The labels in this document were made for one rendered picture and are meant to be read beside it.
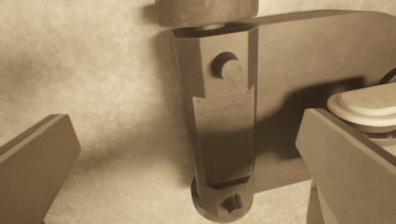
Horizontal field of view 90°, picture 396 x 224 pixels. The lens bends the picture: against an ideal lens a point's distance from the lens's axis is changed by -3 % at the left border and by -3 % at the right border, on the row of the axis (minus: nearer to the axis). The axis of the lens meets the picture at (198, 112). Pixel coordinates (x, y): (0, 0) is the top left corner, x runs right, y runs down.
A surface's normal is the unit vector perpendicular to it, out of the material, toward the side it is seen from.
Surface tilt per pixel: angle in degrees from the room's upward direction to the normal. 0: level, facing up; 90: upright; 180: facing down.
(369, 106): 90
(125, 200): 0
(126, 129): 0
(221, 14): 2
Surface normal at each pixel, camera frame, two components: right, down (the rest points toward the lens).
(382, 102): -0.11, -0.87
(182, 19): -0.44, 0.51
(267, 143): 0.18, 0.46
